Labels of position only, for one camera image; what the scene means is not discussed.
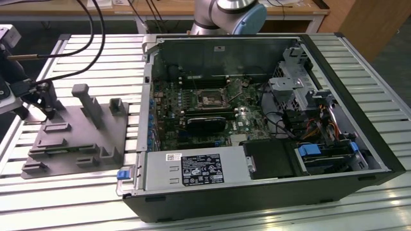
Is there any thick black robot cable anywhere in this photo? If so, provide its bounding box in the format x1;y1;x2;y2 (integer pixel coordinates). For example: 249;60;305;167
8;0;107;60

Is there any black wire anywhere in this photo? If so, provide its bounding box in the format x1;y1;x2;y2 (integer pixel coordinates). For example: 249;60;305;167
261;84;299;140

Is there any cpu socket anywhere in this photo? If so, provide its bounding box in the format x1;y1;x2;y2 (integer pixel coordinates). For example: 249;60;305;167
195;89;231;109

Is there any black ram stick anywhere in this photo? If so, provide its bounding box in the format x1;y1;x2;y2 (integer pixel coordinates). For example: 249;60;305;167
185;107;237;114
185;111;237;118

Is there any grey plastic parts rack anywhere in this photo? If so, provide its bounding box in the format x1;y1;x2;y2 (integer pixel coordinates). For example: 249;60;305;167
20;83;131;180

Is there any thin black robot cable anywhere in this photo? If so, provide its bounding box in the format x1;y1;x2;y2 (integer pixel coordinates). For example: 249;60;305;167
30;0;95;85

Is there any yellow red wire bundle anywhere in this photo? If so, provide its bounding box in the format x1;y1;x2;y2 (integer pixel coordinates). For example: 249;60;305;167
304;103;341;142

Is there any green motherboard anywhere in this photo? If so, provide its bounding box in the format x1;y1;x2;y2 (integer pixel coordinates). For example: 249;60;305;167
151;80;280;151

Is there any small silver heatsink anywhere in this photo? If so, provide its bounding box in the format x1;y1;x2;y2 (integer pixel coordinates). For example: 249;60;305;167
231;134;248;145

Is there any black ram slot row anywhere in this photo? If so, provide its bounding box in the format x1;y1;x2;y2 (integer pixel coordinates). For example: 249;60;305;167
179;74;227;89

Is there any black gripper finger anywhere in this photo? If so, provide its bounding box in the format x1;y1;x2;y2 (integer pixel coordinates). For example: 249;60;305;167
14;103;32;120
36;81;60;121

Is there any grey power supply unit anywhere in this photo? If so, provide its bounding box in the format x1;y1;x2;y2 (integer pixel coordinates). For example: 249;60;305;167
143;145;255;191

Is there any grey metal disk bay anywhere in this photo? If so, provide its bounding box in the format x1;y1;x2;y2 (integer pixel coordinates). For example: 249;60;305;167
268;47;331;114

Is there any black open pc case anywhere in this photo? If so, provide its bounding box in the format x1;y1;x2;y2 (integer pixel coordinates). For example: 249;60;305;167
121;32;405;223

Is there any black graphics card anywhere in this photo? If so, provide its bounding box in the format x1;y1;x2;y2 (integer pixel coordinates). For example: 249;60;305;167
185;116;227;135

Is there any thin metal locking lever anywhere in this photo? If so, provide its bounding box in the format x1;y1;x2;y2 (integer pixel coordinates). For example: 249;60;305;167
227;90;249;104

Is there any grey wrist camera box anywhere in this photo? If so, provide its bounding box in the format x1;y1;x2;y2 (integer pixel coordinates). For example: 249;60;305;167
0;24;21;49

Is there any thin black hanging cable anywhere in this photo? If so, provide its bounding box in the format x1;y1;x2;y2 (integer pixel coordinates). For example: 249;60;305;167
145;0;167;33

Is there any wooden desk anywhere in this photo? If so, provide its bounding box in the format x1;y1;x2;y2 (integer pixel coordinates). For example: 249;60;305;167
0;0;331;34

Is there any hard disk in blue carrier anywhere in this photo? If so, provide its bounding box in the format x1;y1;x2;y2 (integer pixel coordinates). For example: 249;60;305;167
295;143;368;175

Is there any brown wooden cabinet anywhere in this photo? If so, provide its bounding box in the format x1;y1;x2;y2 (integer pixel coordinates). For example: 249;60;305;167
316;0;411;63

